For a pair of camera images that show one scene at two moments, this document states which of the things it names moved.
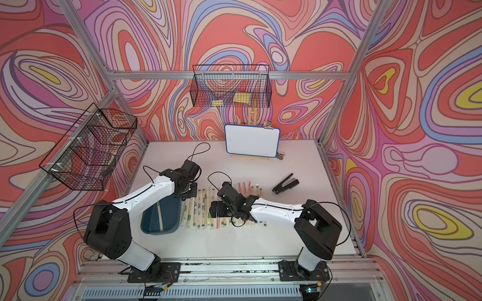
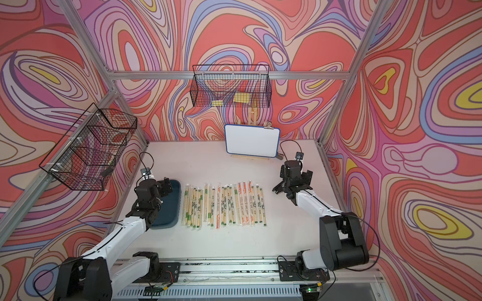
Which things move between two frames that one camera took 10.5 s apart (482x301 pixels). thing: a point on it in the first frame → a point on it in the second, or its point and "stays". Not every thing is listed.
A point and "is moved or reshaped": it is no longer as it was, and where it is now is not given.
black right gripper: x=217 y=207 → x=306 y=177
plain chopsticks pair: x=160 y=217 → x=185 y=219
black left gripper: x=194 y=193 → x=160 y=187
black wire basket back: x=231 y=86 stays
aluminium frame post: x=69 y=9 stays
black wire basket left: x=85 y=158 stays
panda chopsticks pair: x=209 y=199 is moved or reshaped
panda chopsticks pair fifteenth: x=204 y=207 → x=213 y=204
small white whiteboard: x=251 y=140 stays
